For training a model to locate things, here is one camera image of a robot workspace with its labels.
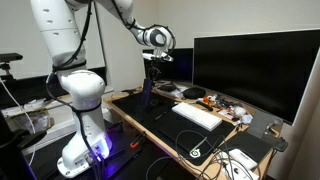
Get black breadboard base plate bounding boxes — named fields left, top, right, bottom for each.
left=24, top=119, right=198, bottom=180

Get white keyboard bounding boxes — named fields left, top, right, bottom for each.
left=171, top=101, right=223, bottom=132

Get black stand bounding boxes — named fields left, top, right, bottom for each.
left=0, top=113, right=48, bottom=180

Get black pen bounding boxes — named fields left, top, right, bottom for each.
left=153, top=111, right=168, bottom=122

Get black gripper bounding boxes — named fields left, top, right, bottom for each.
left=148, top=59, right=164, bottom=84

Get black clamp with orange handle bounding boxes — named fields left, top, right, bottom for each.
left=129, top=131, right=148, bottom=150

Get small black mouse pad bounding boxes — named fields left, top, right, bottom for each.
left=218, top=131, right=275, bottom=165

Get white paper stack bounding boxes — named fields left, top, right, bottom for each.
left=154, top=83, right=189, bottom=100

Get white red card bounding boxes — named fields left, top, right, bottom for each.
left=218, top=109, right=236, bottom=121

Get black remote stick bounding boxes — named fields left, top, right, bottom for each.
left=195, top=100, right=214, bottom=112

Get black power adapter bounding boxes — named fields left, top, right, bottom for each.
left=273, top=137, right=289, bottom=153

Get black flat pouch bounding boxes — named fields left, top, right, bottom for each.
left=159, top=84, right=178, bottom=93

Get black camera on stand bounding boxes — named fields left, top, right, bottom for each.
left=0, top=52, right=24, bottom=81

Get black oval case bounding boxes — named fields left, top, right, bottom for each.
left=182, top=86, right=207, bottom=100

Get clear plastic bag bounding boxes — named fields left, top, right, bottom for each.
left=4, top=108, right=53, bottom=134

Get large black desk mat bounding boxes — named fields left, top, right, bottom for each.
left=111, top=90, right=236, bottom=167

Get white box with black logo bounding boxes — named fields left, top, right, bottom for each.
left=221, top=163, right=261, bottom=180

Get white cable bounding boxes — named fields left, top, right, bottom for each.
left=0, top=77, right=37, bottom=168

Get large black monitor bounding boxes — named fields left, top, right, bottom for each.
left=192, top=29, right=320, bottom=126

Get orange small parts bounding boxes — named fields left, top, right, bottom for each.
left=202, top=94, right=218, bottom=106

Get grey monitor stand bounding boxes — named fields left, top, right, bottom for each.
left=247, top=109, right=284, bottom=140

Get small black monitor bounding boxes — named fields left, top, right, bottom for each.
left=142, top=48, right=194, bottom=83

